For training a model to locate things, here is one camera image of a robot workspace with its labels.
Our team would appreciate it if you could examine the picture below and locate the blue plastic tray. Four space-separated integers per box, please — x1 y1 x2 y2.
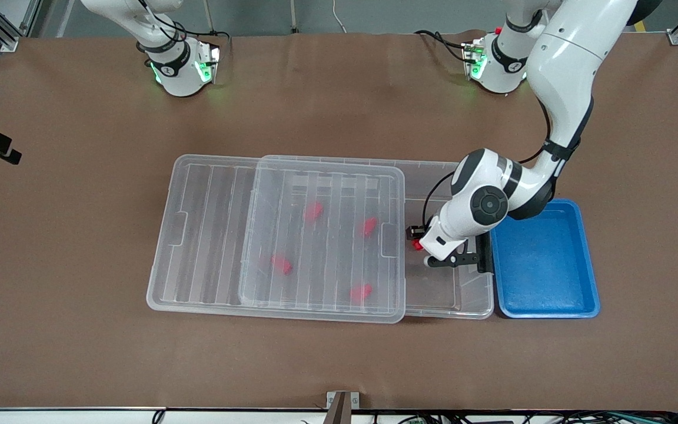
490 198 601 319

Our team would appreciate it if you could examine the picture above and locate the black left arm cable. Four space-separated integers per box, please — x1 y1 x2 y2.
423 100 554 227

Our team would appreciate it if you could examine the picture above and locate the clear plastic storage box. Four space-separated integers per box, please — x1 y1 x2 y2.
239 155 495 320

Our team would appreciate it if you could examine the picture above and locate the grey metal table bracket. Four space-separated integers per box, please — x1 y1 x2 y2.
326 390 361 424

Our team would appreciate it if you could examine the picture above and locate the black right base cable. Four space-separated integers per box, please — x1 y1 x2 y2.
137 0 231 59

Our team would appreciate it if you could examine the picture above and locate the clear ribbed box lid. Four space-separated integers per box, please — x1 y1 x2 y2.
147 154 406 323

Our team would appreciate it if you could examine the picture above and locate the black base cable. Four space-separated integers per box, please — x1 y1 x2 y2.
414 29 475 62
137 0 231 59

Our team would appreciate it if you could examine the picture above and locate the brown table cover sheet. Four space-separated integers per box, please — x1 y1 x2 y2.
0 29 678 411

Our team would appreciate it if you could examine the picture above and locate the black box latch handle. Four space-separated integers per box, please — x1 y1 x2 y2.
477 234 494 274

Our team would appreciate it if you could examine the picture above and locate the black left base cable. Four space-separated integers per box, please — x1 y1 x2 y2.
414 29 475 62

